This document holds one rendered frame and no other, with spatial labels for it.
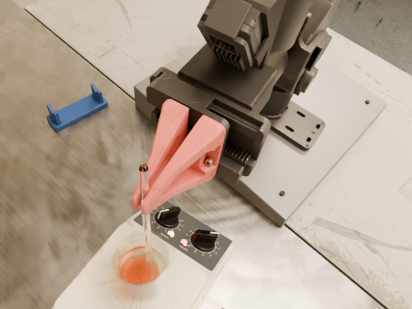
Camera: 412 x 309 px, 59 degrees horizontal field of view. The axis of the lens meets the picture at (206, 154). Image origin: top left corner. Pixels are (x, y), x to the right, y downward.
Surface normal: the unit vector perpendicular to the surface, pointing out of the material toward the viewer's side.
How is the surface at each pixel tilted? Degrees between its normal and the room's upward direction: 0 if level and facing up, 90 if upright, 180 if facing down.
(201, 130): 21
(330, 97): 4
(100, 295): 0
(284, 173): 4
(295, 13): 94
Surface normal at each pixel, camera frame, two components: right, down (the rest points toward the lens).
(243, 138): -0.50, 0.68
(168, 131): -0.09, -0.29
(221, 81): 0.11, -0.57
